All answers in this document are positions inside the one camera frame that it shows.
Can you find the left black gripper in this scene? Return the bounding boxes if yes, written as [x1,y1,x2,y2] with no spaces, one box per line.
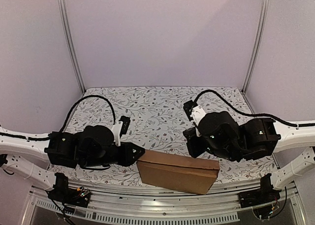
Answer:
[82,144,146,169]

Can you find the brown cardboard paper box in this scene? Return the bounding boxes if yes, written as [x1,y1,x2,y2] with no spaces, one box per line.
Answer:
[136,150,220,195]

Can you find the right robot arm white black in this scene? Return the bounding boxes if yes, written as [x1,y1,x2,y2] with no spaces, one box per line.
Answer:
[183,109,315,203]

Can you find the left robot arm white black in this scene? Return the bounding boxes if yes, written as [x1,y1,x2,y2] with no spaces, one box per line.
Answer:
[0,123,145,202]

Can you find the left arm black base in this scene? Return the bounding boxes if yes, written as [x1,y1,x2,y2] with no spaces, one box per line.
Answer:
[48,173,91,208]

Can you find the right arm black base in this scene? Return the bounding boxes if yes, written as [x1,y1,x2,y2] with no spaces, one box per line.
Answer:
[238,173,281,208]

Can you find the floral patterned table mat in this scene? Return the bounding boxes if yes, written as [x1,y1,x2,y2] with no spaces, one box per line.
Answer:
[48,87,278,186]

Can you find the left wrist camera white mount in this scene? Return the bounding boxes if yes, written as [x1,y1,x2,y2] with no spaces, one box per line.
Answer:
[111,116,130,146]

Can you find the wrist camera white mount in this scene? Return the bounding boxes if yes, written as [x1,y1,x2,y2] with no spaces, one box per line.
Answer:
[183,100,206,137]
[111,116,130,146]

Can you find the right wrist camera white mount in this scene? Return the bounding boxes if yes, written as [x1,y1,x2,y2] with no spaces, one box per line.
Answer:
[183,100,206,137]

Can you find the left black braided cable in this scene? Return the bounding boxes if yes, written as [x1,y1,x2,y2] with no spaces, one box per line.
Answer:
[59,95,117,134]

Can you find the black braided cable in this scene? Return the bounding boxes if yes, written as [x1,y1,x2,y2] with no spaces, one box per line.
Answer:
[194,89,315,129]
[59,95,117,134]

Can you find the front aluminium rail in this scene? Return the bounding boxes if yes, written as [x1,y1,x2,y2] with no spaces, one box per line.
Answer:
[21,179,307,225]

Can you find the right black braided cable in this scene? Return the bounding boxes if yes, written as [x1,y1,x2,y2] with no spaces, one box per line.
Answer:
[194,89,315,129]

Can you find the right aluminium frame post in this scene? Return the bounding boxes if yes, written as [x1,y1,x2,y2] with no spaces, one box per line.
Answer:
[241,0,269,95]

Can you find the aluminium frame post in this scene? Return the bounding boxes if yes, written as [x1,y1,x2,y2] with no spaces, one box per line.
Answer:
[57,0,86,94]
[241,0,269,95]

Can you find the left aluminium frame post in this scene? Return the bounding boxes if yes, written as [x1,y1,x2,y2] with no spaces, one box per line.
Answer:
[57,0,86,94]

